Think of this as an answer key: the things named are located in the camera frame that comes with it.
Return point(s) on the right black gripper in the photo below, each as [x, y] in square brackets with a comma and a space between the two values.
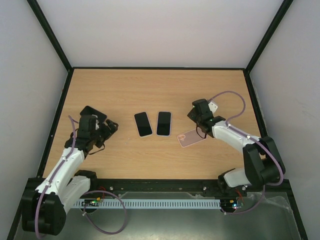
[194, 117]

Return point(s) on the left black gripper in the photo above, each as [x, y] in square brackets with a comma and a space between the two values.
[107, 132]

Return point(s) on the pink phone case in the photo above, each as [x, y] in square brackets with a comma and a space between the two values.
[191, 137]

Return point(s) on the black phone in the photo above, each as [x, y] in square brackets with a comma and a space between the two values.
[88, 110]

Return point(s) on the lavender phone case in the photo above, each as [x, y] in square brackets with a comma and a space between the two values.
[157, 125]

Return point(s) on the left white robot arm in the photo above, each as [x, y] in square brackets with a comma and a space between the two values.
[44, 209]

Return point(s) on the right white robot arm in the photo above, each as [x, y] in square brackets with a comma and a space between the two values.
[262, 163]

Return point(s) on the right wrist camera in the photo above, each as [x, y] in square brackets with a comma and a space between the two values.
[212, 106]

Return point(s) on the light blue cable duct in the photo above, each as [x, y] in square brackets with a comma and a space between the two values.
[210, 204]

